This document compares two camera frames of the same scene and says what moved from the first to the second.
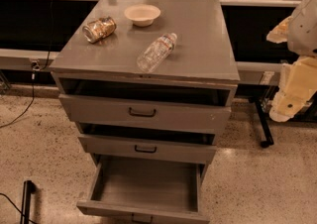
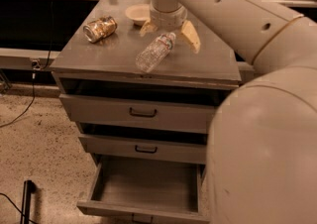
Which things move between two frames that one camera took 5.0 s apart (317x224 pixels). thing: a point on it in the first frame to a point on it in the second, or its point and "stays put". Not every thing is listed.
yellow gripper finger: (280, 33) to (163, 21)
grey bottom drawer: (152, 190) stays put
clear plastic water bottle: (150, 59) stays put
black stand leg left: (29, 188) stays put
